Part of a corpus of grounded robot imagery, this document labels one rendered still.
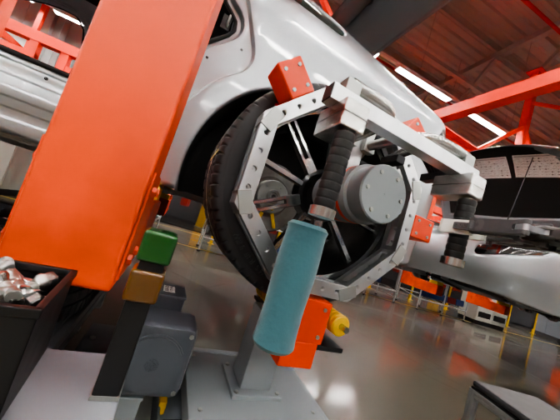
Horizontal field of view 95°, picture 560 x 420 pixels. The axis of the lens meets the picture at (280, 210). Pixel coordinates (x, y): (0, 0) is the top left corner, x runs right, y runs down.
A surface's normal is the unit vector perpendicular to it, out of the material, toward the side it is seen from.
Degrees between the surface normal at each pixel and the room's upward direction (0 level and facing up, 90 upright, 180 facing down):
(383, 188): 90
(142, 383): 90
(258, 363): 90
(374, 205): 90
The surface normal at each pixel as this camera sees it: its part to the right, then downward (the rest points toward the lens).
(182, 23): 0.38, 0.04
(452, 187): -0.87, -0.31
